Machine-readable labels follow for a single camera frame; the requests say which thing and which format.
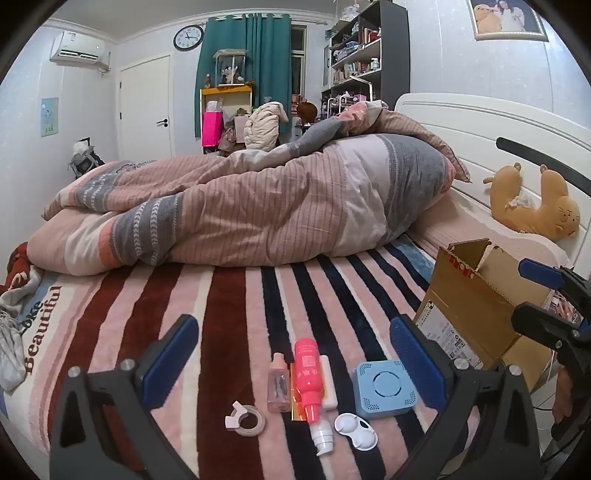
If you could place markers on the grey backpack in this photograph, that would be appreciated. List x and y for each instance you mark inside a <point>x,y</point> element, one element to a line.
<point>87,159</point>

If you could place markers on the white contact lens case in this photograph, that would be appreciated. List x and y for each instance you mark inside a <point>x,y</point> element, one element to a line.
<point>355,431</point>

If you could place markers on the window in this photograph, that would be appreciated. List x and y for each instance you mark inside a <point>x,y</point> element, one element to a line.
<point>298,60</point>

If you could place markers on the glass display case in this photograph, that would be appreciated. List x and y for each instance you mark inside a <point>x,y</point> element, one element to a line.
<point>229,67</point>

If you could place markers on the white door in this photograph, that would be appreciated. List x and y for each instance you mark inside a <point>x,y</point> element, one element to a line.
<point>143,106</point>

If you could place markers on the pink grey striped duvet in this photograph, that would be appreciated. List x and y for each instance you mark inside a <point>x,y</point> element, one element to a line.
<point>258,217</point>

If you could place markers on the pink ribbed bed sheet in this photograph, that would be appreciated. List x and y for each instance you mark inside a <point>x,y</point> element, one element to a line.
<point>461,226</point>

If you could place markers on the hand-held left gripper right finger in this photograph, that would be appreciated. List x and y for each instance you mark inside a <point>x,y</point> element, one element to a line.
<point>415,364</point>

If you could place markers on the pink spray bottle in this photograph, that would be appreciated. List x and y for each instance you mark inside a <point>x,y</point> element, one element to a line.
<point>307,369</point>

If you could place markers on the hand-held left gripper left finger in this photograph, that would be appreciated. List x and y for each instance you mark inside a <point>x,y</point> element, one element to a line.
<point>170,357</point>

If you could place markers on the person's right hand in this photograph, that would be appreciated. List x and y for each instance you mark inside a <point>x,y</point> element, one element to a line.
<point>563,392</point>

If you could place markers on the yellow shelf unit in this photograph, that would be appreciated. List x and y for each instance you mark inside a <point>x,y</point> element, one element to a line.
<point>226,92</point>

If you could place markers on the white bed headboard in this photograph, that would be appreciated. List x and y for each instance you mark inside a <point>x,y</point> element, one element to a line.
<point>461,124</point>

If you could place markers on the black curved bar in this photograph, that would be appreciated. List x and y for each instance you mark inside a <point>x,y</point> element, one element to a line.
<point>531,152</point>

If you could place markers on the grey white cloth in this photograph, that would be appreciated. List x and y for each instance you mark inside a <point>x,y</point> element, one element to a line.
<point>9,350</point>

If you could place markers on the pink paper bag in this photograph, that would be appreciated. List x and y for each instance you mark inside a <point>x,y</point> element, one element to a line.
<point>212,129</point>

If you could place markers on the small blue wall poster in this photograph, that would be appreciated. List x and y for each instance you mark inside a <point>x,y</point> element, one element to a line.
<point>50,117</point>

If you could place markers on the teal curtain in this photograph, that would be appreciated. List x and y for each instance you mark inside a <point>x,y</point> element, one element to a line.
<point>268,60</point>

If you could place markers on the red plush toy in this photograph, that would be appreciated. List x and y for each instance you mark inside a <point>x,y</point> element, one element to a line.
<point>17,267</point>

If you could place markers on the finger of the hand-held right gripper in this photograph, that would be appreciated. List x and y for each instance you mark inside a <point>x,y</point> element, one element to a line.
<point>538,272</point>
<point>535,321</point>

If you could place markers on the gold foil card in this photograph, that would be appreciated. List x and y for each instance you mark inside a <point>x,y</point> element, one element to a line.
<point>298,413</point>

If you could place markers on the white air conditioner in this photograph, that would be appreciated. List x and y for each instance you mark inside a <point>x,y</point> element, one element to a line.
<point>76,48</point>

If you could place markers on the white puffer jacket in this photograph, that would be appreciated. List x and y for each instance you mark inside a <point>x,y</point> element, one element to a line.
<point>265,127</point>

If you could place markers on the dark bookshelf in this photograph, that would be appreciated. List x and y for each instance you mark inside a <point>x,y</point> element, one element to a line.
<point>395,60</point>

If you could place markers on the white rectangular case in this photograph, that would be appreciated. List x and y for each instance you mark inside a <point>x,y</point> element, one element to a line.
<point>328,387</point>

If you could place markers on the brown cardboard box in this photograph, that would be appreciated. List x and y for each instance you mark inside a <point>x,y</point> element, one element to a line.
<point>466,295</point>

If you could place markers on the blue square device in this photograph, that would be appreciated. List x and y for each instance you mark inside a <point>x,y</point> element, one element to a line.
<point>385,390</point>

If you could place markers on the brown furry object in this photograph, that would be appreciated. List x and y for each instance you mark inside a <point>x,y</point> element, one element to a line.
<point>307,110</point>

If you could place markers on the small clear pink bottle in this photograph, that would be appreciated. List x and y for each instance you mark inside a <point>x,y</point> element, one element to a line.
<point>279,387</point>

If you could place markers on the framed wall picture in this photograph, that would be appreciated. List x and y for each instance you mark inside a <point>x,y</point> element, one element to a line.
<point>505,18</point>

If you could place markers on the black wall clock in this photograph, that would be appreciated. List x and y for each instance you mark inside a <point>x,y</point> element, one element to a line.
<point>188,38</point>

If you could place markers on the striped fleece blanket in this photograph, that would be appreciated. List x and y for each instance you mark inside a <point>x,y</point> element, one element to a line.
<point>231,314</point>

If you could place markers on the tan plush toy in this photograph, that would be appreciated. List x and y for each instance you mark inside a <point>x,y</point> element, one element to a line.
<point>554,207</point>

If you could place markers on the white tape roll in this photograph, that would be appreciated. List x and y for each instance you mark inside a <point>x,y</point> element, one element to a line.
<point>259,422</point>

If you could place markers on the blue printed cloth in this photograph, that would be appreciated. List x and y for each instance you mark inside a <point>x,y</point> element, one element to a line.
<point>418,263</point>

